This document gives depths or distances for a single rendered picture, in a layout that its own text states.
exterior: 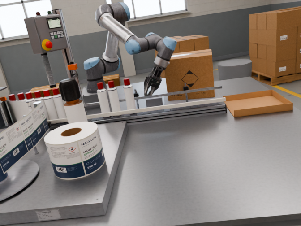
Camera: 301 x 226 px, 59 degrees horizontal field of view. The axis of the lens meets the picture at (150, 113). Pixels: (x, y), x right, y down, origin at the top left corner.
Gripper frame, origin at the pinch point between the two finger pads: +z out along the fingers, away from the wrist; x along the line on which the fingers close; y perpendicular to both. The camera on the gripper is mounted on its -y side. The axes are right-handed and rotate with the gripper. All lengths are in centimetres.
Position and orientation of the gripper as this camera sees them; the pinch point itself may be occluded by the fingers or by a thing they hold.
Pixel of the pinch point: (146, 95)
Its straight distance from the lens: 157.3
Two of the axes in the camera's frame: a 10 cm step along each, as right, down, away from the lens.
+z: -3.8, 8.5, 3.7
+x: 9.3, 3.5, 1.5
